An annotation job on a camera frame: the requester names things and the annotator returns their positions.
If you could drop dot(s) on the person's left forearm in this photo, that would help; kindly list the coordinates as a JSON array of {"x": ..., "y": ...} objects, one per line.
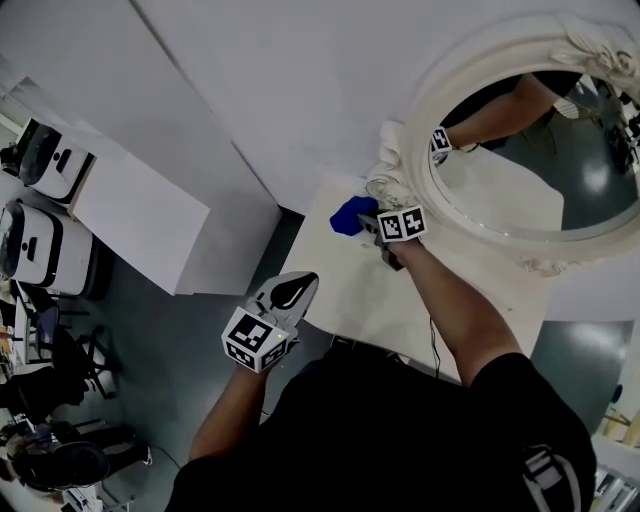
[{"x": 230, "y": 415}]

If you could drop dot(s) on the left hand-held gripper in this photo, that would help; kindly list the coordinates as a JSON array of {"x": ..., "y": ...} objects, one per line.
[{"x": 255, "y": 342}]

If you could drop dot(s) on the blue cloth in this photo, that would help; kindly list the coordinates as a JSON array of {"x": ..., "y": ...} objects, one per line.
[{"x": 350, "y": 215}]

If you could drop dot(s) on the ornate white oval mirror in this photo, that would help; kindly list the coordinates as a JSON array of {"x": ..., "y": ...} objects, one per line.
[{"x": 425, "y": 125}]

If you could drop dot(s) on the black office chair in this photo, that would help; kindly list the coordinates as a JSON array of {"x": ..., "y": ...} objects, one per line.
[{"x": 80, "y": 350}]

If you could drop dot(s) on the white robot with black top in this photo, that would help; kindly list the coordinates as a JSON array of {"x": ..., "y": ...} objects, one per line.
[
  {"x": 55, "y": 250},
  {"x": 60, "y": 165}
]

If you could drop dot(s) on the white low cabinet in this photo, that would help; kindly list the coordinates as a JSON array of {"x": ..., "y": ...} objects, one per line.
[{"x": 145, "y": 225}]

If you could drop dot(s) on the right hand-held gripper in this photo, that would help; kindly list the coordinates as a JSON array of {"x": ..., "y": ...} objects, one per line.
[{"x": 402, "y": 225}]

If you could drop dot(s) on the person's right forearm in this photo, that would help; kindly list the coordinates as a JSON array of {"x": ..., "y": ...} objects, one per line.
[{"x": 455, "y": 320}]

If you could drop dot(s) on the white vanity table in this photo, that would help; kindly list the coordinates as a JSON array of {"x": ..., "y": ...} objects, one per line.
[{"x": 360, "y": 290}]

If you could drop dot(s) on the person's black shirt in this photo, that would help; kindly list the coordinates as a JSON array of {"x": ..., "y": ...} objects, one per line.
[{"x": 390, "y": 440}]

